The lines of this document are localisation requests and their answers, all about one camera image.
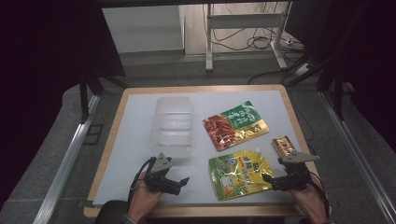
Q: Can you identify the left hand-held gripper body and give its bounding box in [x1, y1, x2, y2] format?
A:
[144, 152, 181, 194]

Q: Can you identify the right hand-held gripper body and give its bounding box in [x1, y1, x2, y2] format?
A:
[273, 151, 321, 191]

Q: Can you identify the yellow snack pouch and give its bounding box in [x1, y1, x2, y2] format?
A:
[208, 148, 275, 202]

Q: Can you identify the clear plastic container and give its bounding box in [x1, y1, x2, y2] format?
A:
[149, 95, 194, 160]

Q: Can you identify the green and red snack pouch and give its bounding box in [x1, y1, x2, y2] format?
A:
[202, 100, 270, 152]

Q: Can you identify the person's left hand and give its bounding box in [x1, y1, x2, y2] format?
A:
[127, 172, 163, 222]

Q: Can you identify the person's right hand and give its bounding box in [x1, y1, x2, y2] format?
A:
[288, 185, 328, 223]

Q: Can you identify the white table mat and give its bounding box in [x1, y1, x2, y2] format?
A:
[92, 90, 316, 206]

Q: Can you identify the small red and gold box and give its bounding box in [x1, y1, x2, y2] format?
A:
[271, 135, 297, 158]

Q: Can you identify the person's dark clothing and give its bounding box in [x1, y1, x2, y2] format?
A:
[93, 200, 130, 224]

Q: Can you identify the black stand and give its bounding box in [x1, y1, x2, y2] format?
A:
[316, 59, 354, 121]
[78, 69, 129, 125]

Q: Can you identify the white power strip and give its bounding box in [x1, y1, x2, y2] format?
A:
[293, 63, 313, 77]

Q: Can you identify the black curtain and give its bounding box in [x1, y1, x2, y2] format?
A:
[0, 0, 126, 206]
[284, 0, 396, 153]

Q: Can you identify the white panel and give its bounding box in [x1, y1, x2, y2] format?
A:
[102, 5, 185, 54]

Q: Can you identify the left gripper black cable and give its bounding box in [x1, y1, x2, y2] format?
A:
[128, 156, 157, 204]

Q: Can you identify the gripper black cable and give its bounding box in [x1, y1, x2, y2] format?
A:
[128, 156, 157, 204]
[306, 170, 332, 220]

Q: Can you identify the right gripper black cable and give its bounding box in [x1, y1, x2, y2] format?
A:
[306, 170, 332, 220]

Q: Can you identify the aluminium rail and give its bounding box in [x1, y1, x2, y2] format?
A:
[319, 91, 396, 224]
[32, 93, 101, 224]

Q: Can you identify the black floor cable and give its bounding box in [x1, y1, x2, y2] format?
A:
[247, 68, 300, 86]

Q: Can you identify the tangle of black floor cables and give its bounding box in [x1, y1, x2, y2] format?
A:
[202, 3, 307, 54]

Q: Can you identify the white desk frame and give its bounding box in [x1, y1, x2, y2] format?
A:
[205, 1, 293, 73]

